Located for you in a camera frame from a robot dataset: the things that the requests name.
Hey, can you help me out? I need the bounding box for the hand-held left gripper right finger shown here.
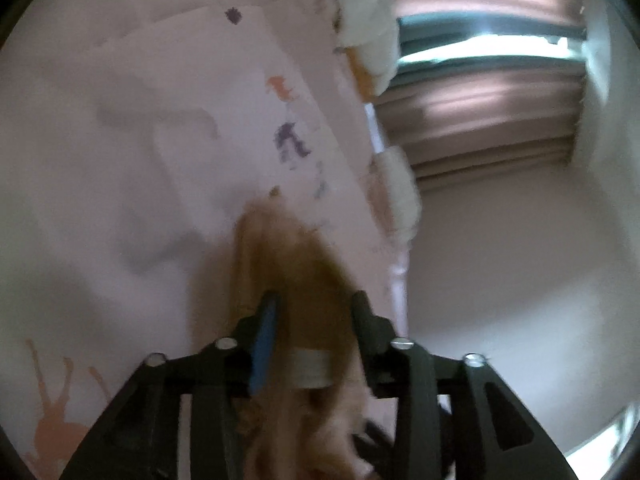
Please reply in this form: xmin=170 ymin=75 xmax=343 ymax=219
xmin=351 ymin=291 xmax=572 ymax=480

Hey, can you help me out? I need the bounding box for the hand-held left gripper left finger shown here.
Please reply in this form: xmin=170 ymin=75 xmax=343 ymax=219
xmin=59 ymin=290 xmax=282 ymax=480

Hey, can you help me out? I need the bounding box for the small white plush toy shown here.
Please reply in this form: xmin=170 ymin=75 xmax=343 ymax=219
xmin=369 ymin=146 xmax=424 ymax=242

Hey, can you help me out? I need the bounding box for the pink printed bed sheet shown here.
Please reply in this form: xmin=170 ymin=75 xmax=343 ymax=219
xmin=0 ymin=0 xmax=416 ymax=480

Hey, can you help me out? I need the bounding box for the pink curtain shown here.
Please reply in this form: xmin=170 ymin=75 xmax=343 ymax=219
xmin=372 ymin=0 xmax=590 ymax=192

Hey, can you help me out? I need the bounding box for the white goose plush toy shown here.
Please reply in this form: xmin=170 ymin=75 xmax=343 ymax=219
xmin=320 ymin=0 xmax=401 ymax=101

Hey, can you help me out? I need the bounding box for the window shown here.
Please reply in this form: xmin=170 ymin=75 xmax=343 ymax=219
xmin=395 ymin=14 xmax=587 ymax=67

